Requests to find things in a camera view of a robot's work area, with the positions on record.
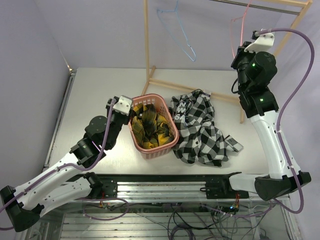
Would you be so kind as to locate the wooden clothes rack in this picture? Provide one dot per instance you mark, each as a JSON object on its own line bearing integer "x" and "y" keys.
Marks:
{"x": 304, "y": 7}

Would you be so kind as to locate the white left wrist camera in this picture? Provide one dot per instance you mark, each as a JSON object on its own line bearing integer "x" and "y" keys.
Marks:
{"x": 123, "y": 105}

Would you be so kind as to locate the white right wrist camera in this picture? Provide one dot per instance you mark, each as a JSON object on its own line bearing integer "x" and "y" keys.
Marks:
{"x": 261, "y": 42}

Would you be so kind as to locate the black white checkered shirt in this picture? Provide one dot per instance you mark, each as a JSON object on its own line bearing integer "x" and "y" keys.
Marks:
{"x": 200, "y": 141}

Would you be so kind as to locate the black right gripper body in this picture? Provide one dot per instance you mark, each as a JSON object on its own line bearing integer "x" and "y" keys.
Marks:
{"x": 240, "y": 57}

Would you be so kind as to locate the blue wire hanger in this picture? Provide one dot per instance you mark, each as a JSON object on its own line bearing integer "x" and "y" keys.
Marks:
{"x": 172, "y": 23}

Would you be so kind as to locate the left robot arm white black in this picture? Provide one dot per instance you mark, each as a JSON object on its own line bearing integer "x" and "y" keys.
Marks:
{"x": 71, "y": 177}

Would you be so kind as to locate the pink plastic laundry basket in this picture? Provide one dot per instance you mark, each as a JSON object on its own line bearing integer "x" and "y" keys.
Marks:
{"x": 162, "y": 109}

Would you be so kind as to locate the aluminium rail base frame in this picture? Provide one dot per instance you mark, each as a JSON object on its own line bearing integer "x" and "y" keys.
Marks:
{"x": 127, "y": 176}

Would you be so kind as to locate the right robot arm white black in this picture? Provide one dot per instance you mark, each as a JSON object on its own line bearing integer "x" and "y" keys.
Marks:
{"x": 260, "y": 106}

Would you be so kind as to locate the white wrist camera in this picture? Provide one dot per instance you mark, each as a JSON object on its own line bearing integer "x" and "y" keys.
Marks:
{"x": 123, "y": 105}
{"x": 261, "y": 42}

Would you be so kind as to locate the yellow plaid shirt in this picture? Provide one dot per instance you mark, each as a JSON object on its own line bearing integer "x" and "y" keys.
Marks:
{"x": 150, "y": 129}

